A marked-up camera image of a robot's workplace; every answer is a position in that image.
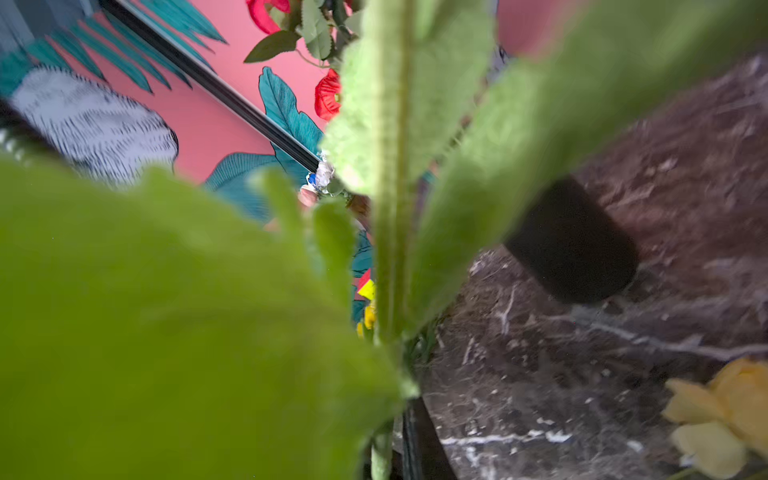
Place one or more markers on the black vase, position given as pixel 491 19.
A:
pixel 572 247

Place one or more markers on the red blue rose bunch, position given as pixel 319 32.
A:
pixel 319 31

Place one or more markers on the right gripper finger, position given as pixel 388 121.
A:
pixel 423 457

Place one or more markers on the white purple hydrangea bunch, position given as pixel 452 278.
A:
pixel 321 181

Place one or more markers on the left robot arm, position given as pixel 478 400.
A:
pixel 21 140

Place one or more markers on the red yellow cube block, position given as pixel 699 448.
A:
pixel 366 287

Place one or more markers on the black left frame post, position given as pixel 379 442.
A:
pixel 139 23

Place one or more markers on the yellow rose bunch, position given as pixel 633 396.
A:
pixel 721 423

